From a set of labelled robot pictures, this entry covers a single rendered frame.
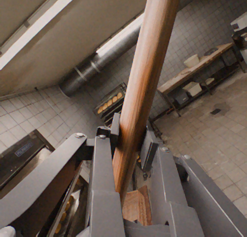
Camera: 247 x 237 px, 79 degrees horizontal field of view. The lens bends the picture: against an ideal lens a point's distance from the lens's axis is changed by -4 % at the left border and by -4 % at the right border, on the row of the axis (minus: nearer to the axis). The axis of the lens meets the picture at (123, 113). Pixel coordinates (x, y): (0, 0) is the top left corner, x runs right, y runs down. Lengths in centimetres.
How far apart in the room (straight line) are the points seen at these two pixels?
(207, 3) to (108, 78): 366
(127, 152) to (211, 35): 568
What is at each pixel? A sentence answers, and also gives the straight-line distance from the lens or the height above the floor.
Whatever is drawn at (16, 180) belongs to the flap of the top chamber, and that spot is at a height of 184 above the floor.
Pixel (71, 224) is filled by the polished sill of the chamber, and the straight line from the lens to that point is 185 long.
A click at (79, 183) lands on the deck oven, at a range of 220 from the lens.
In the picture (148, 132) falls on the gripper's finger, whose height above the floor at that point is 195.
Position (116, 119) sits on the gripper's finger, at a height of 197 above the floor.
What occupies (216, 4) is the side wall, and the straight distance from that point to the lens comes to 601.
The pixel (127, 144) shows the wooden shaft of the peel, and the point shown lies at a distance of 17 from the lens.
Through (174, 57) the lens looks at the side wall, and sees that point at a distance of 531.
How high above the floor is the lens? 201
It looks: 13 degrees down
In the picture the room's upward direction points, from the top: 38 degrees counter-clockwise
